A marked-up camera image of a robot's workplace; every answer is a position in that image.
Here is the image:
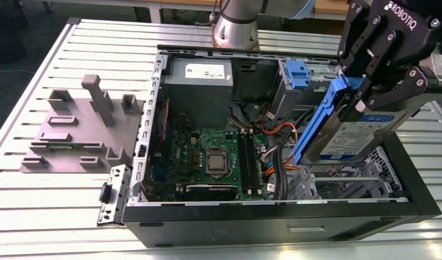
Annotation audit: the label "silver CPU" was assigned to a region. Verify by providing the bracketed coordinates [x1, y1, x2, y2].
[208, 153, 228, 170]

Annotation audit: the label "green RAM stick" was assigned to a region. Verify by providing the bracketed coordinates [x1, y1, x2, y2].
[44, 144, 83, 152]

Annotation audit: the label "black office chair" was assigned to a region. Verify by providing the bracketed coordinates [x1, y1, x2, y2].
[0, 0, 31, 64]

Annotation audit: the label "metal expansion slot bracket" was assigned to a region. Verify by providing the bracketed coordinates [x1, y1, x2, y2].
[96, 164, 133, 227]

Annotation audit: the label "blue plastic drive latch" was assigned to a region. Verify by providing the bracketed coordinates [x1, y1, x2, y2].
[284, 59, 312, 90]

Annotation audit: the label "metal disk bay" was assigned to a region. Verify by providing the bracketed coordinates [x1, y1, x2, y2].
[302, 162, 393, 200]

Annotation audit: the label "white table frame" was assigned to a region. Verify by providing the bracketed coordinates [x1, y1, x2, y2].
[133, 0, 222, 25]

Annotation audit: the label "grey power supply unit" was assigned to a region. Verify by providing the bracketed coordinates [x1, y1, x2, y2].
[160, 56, 236, 131]

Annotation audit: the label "black blue bracket latch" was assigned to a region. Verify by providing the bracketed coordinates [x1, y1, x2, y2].
[99, 181, 114, 203]

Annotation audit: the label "hard disk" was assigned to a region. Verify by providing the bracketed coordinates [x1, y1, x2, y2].
[292, 75, 421, 166]

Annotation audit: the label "thin red wire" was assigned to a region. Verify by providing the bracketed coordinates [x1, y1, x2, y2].
[156, 97, 172, 158]

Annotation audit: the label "black RAM slot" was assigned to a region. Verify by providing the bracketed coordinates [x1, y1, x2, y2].
[237, 128, 254, 194]
[246, 128, 265, 194]

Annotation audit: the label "yellow black power wires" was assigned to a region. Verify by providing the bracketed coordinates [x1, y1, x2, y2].
[226, 113, 261, 130]

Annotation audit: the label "black graphics card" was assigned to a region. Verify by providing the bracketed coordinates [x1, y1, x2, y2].
[141, 181, 241, 203]

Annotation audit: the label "thick black cable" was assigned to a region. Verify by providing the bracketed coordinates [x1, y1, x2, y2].
[273, 108, 316, 200]

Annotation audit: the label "black CPU socket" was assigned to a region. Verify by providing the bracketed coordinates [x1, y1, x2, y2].
[204, 147, 233, 179]

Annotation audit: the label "orange wire bundle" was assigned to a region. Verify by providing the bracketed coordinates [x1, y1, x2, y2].
[260, 121, 302, 177]

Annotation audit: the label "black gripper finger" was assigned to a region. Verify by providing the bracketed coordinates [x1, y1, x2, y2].
[353, 67, 438, 112]
[337, 0, 396, 81]

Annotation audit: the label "grey parts rack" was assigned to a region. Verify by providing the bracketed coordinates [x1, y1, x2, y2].
[17, 73, 142, 174]

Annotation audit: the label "metal optical drive cage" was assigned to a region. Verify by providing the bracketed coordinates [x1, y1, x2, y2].
[270, 57, 352, 121]

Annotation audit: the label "green motherboard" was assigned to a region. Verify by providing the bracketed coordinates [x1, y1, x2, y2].
[144, 127, 278, 203]

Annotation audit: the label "black open PC case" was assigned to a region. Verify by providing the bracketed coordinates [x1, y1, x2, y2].
[120, 44, 442, 249]

